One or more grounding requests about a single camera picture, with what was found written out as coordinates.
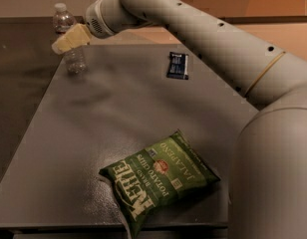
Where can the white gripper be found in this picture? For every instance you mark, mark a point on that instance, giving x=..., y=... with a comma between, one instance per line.
x=96, y=21

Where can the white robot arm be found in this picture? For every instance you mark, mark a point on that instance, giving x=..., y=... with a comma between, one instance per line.
x=268, y=184

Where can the dark blue rxbar wrapper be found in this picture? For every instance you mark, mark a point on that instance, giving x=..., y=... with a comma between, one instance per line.
x=177, y=68

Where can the green Kettle jalapeno chips bag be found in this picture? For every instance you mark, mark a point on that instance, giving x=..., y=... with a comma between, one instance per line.
x=154, y=177

